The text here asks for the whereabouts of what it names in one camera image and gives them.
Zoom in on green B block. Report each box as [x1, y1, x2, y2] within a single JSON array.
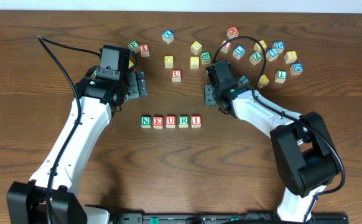
[[200, 51, 211, 65]]

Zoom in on green F block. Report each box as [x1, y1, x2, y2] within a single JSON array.
[[128, 40, 140, 53]]

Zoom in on red E block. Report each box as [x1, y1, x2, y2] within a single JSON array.
[[152, 116, 164, 129]]

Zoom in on blue X block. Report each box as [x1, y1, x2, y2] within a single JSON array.
[[162, 30, 174, 44]]

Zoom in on yellow block right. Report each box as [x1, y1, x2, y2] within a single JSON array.
[[284, 50, 297, 64]]

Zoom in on blue 2 block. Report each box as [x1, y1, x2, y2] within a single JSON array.
[[238, 75, 250, 86]]

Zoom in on green N block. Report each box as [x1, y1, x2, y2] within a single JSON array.
[[141, 116, 152, 128]]

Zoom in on yellow monkey picture block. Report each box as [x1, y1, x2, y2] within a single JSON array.
[[254, 40, 267, 54]]

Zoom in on yellow block beside B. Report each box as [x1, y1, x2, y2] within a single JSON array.
[[190, 56, 200, 69]]

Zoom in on green R block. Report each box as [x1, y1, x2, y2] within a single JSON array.
[[179, 116, 189, 128]]

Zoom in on blue D block front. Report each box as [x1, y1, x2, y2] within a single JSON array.
[[290, 63, 304, 76]]

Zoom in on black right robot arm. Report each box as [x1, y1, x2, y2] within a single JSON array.
[[204, 84, 347, 223]]

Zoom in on yellow pen picture block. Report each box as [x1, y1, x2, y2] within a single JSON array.
[[257, 75, 269, 88]]

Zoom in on blue d block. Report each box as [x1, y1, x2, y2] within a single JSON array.
[[272, 41, 285, 54], [290, 63, 304, 76]]

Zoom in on red Y block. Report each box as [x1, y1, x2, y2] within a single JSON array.
[[139, 44, 150, 57]]

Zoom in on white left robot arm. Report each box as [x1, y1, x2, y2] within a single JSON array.
[[7, 71, 147, 223]]

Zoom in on blue L block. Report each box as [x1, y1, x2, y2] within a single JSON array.
[[233, 45, 246, 60]]

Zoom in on blue 5 block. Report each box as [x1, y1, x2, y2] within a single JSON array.
[[266, 48, 279, 62]]

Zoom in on blue D block rear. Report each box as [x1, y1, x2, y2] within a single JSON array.
[[272, 41, 285, 54]]

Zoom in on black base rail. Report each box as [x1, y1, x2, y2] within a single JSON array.
[[84, 203, 350, 224]]

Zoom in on red U block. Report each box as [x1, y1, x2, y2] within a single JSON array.
[[165, 116, 177, 128], [172, 69, 182, 82]]

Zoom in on green Z block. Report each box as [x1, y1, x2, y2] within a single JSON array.
[[249, 52, 262, 65]]

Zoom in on green 7 block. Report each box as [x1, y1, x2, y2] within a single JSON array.
[[274, 70, 287, 83]]

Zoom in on red H block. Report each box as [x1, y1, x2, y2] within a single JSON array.
[[227, 26, 239, 39]]

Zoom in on yellow O block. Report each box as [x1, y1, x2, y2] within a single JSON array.
[[164, 55, 174, 68]]

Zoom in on red i block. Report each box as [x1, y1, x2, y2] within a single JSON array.
[[220, 40, 231, 54], [191, 115, 202, 128]]

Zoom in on yellow block rear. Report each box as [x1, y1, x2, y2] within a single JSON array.
[[190, 40, 203, 55]]

